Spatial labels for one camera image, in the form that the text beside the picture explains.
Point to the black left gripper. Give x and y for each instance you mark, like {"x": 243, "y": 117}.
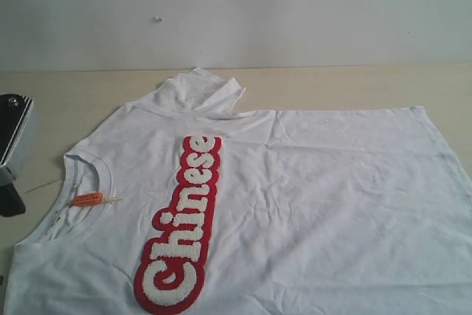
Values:
{"x": 11, "y": 203}

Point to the orange neck size tag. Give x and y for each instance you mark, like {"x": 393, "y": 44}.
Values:
{"x": 92, "y": 199}

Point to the white t-shirt with red lettering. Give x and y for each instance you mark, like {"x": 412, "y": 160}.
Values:
{"x": 263, "y": 212}

